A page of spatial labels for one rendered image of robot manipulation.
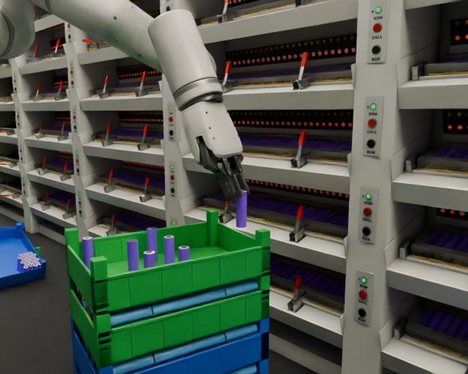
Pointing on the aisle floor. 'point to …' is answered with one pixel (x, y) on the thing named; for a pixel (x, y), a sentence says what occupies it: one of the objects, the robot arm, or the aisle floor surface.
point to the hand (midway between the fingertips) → (234, 186)
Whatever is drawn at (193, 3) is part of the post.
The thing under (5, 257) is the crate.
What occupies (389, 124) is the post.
